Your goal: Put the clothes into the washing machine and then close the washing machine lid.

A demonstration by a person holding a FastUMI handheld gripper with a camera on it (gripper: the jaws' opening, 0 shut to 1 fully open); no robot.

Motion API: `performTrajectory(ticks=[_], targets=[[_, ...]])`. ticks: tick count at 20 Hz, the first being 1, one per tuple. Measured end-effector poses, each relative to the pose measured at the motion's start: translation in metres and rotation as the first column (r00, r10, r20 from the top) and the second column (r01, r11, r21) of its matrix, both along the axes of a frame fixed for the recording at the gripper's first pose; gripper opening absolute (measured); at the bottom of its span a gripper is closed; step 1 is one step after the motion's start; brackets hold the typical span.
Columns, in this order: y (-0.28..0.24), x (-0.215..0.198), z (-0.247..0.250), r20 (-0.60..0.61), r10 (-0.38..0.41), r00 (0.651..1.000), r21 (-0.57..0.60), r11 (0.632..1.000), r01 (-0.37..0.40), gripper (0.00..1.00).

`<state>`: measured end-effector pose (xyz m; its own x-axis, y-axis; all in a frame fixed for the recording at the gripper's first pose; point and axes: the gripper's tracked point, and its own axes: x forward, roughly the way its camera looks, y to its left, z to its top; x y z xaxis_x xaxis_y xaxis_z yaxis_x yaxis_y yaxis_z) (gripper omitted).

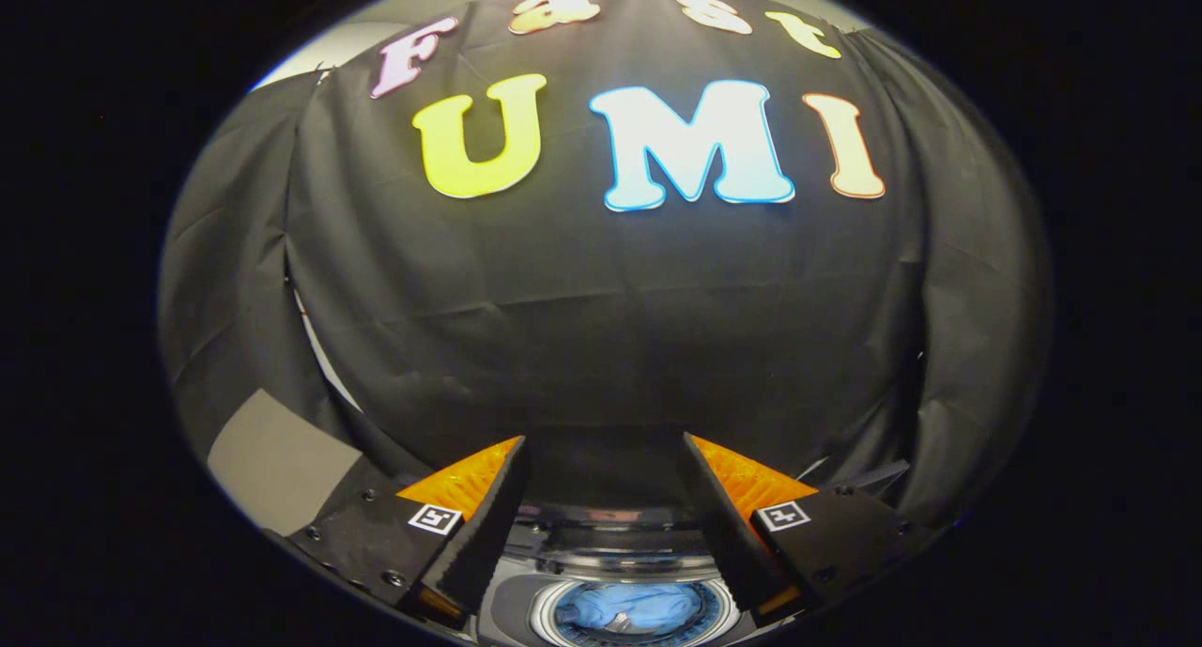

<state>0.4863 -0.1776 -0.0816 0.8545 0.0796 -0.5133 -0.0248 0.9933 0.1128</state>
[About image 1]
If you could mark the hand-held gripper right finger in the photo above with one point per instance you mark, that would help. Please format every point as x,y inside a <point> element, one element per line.
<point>718,525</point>

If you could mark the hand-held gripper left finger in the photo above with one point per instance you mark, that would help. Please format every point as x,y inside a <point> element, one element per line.
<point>474,534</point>

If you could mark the grey washing machine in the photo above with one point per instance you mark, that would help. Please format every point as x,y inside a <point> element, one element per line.
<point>610,548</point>

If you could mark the light blue polo shirt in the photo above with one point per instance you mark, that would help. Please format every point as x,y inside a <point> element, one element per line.
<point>624,605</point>

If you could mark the dark grey cabinet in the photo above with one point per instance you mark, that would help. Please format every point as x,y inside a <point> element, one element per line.
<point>282,459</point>

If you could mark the black backdrop cloth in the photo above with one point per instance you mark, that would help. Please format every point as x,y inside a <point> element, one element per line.
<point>610,309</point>

